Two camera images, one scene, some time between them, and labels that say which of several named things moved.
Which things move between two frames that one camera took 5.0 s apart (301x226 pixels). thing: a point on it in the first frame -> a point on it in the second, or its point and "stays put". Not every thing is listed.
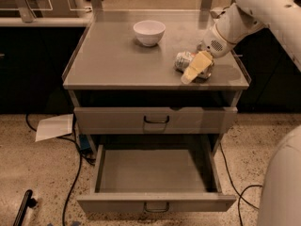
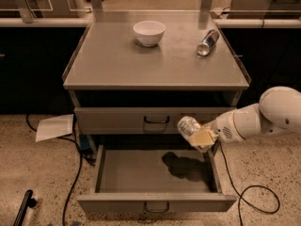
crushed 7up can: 184,59 -> 188,125
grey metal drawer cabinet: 126,91 stays put
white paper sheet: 55,127 stays put
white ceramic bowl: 149,32 stays put
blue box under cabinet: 84,141 stays put
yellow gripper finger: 201,60 -> 202,140
